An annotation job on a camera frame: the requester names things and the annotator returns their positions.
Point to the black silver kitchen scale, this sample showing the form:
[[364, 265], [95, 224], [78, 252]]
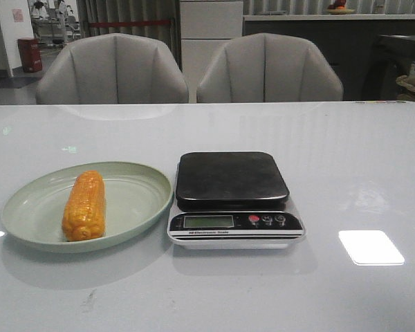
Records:
[[232, 200]]

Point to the left grey upholstered chair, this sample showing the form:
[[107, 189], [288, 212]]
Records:
[[113, 69]]

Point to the pale green plate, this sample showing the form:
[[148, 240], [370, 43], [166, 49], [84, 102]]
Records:
[[136, 198]]

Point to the right grey upholstered chair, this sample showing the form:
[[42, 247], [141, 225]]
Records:
[[266, 67]]

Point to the dark counter with white top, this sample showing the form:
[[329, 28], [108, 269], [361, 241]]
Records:
[[345, 40]]

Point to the grey upholstered chair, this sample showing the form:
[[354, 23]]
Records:
[[113, 69], [266, 67]]

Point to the dark appliance cabinet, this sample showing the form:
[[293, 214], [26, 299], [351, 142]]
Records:
[[391, 56]]

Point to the white drawer cabinet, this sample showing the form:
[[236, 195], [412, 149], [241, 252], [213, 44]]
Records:
[[205, 25]]

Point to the orange corn cob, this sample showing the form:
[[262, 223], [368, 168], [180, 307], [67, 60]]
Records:
[[85, 211]]

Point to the red bin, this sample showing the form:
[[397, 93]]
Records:
[[30, 55]]

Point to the fruit bowl on counter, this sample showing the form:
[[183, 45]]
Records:
[[339, 7]]

